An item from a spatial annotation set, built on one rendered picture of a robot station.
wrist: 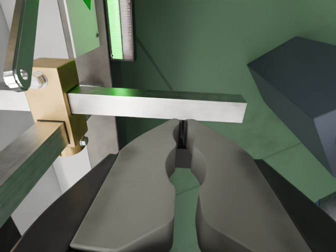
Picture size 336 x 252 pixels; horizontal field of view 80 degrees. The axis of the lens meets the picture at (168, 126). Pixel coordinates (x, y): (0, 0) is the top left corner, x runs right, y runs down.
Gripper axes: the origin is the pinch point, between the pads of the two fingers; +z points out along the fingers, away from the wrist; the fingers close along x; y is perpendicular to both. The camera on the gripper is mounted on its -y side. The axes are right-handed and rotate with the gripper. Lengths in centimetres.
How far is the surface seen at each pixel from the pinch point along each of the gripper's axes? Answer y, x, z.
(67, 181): 44, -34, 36
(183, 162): 76, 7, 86
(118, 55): 1.9, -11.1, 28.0
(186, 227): 160, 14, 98
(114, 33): -1.8, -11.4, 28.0
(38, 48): 2.5, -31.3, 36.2
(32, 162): 8.5, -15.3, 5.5
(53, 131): 7.7, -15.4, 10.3
